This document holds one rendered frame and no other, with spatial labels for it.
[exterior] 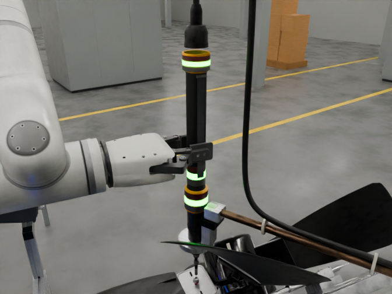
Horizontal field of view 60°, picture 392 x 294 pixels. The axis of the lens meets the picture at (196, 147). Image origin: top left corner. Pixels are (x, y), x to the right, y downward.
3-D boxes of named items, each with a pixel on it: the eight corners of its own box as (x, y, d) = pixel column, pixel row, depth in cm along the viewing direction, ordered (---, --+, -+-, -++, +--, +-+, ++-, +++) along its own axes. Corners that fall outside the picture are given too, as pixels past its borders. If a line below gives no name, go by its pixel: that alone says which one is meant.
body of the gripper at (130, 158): (96, 171, 58) (159, 159, 62) (107, 202, 50) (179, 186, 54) (90, 131, 55) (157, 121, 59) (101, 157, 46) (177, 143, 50)
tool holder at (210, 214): (229, 241, 67) (231, 199, 63) (212, 263, 62) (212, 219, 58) (191, 226, 71) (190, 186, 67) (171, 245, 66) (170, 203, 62)
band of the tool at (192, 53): (214, 70, 54) (215, 51, 52) (200, 75, 50) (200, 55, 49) (191, 67, 56) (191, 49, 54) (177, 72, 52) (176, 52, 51)
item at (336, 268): (266, 303, 77) (351, 266, 97) (273, 301, 75) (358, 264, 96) (263, 293, 78) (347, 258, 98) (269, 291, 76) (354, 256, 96)
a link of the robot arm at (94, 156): (84, 177, 57) (102, 174, 58) (92, 205, 50) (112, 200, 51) (77, 131, 54) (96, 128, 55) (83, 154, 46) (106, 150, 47)
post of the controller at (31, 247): (44, 276, 116) (32, 230, 108) (34, 279, 115) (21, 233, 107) (44, 270, 118) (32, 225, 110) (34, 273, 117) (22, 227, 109)
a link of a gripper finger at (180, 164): (132, 167, 53) (156, 154, 57) (170, 182, 49) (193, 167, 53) (132, 160, 52) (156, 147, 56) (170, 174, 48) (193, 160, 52)
